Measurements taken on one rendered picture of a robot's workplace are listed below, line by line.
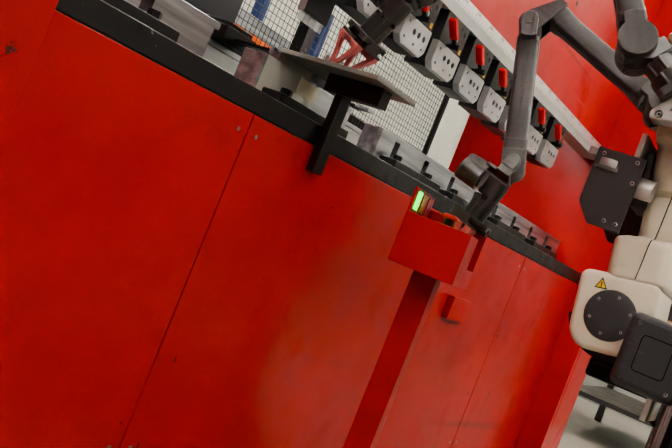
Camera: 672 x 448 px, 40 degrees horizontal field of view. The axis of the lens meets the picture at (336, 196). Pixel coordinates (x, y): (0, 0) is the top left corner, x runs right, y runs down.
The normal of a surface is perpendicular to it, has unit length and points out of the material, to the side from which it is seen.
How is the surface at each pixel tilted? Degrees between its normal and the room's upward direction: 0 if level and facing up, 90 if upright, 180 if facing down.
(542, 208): 90
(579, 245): 90
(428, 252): 90
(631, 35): 79
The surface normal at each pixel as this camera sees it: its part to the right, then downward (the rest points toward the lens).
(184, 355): 0.79, 0.30
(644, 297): -0.43, -0.20
